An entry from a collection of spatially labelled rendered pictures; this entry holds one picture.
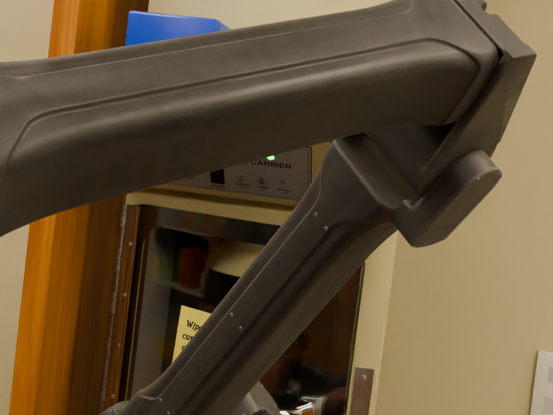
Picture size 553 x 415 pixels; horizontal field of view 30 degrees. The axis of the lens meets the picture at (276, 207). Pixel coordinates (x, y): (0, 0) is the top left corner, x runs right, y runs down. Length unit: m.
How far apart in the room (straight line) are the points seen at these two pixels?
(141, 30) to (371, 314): 0.41
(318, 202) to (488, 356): 1.01
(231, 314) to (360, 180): 0.15
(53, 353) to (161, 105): 0.83
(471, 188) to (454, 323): 1.02
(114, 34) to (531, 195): 0.69
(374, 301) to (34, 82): 0.83
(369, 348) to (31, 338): 0.38
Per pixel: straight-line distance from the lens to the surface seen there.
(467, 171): 0.61
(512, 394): 1.65
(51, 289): 1.19
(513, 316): 1.63
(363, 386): 1.21
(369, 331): 1.20
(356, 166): 0.64
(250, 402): 0.88
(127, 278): 1.22
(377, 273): 1.19
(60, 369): 1.26
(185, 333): 1.18
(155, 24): 1.12
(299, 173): 1.13
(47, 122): 0.40
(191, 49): 0.45
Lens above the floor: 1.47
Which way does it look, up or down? 3 degrees down
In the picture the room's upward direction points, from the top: 7 degrees clockwise
